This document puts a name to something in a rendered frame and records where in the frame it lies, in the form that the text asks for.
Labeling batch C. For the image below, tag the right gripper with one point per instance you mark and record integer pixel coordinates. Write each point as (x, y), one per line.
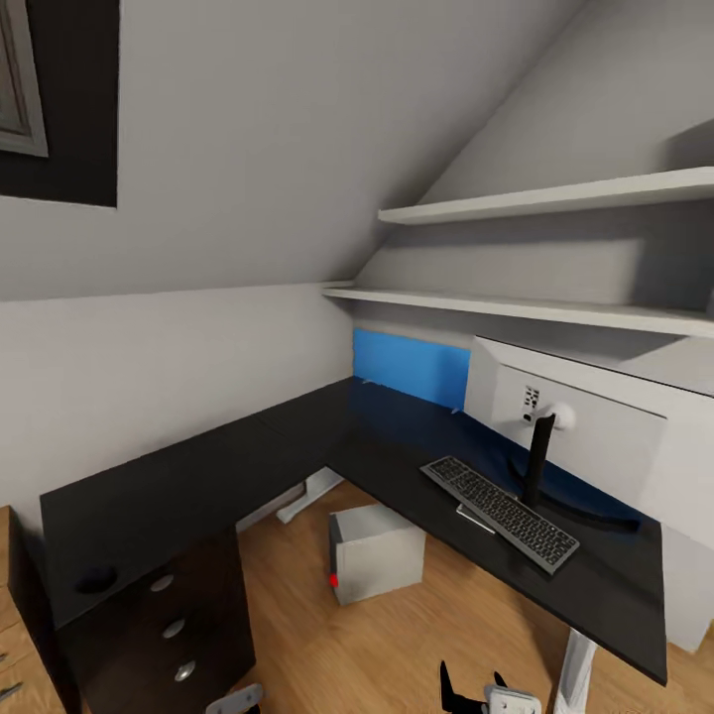
(457, 704)

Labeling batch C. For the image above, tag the fixed window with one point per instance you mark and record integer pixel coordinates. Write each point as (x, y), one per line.
(59, 100)

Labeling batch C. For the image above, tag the desk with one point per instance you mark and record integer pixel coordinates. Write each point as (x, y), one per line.
(143, 515)

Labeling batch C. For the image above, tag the keyboard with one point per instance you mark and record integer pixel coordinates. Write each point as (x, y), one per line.
(539, 539)

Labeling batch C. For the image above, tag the notebook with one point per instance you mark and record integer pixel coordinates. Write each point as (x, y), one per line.
(471, 516)

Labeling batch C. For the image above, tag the mouse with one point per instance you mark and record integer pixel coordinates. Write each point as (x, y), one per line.
(95, 575)

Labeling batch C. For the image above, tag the bookcase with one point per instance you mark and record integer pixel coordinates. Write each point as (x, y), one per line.
(696, 183)

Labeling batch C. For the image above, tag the monitor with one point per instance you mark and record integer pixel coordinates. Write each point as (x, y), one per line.
(645, 443)

